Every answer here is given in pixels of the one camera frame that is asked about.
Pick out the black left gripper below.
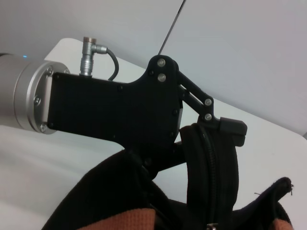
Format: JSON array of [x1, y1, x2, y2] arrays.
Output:
[[47, 54, 188, 179]]

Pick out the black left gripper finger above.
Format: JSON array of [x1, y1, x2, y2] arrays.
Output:
[[177, 64, 248, 147]]

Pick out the black food bag orange straps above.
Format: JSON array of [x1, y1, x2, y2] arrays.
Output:
[[39, 123, 307, 230]]

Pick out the left gripper cable with connector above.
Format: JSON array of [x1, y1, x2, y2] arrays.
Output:
[[80, 36, 120, 81]]

